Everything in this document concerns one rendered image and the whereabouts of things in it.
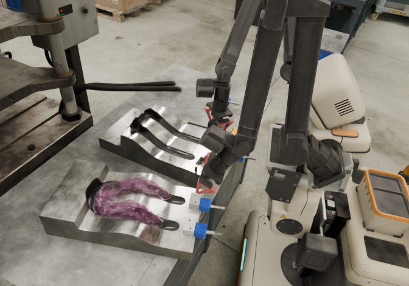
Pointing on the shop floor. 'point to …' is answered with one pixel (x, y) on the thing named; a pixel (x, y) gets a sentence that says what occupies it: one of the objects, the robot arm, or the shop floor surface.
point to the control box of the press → (86, 12)
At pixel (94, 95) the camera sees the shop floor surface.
